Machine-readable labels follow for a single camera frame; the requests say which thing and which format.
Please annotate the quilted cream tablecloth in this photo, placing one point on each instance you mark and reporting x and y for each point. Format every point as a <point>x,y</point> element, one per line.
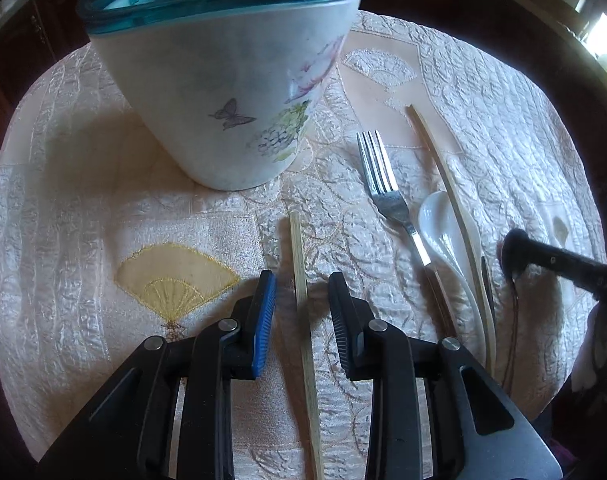
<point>108,185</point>

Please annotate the person's right hand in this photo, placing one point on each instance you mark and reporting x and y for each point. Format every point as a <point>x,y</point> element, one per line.
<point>606,340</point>

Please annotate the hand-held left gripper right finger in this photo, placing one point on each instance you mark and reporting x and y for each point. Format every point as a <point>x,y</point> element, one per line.
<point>341,320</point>

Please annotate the dark metal spoon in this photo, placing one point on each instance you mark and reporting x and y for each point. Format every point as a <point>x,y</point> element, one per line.
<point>487,285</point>

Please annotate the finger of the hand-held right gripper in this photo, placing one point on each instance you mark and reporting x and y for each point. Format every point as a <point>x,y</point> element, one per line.
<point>558,260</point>

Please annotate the white ceramic spoon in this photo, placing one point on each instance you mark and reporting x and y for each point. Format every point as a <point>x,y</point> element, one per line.
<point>436,225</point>

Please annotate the floral white utensil holder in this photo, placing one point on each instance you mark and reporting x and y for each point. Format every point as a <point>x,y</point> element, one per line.
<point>208,85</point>

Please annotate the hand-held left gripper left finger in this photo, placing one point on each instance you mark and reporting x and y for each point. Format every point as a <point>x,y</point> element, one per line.
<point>264,325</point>

